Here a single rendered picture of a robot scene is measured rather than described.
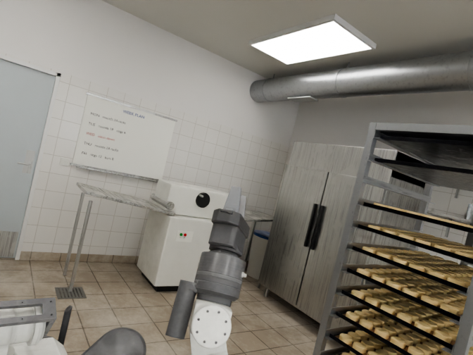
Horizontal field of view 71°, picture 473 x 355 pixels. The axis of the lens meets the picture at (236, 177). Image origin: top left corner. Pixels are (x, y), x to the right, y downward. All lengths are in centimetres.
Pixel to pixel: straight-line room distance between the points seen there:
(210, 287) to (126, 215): 391
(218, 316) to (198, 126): 420
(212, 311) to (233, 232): 14
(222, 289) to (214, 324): 6
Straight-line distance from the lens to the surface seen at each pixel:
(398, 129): 138
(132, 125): 433
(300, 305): 402
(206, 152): 478
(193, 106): 466
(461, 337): 126
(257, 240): 506
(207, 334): 59
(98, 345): 75
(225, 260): 62
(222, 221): 62
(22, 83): 420
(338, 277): 143
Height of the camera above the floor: 151
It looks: 1 degrees down
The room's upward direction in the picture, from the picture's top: 13 degrees clockwise
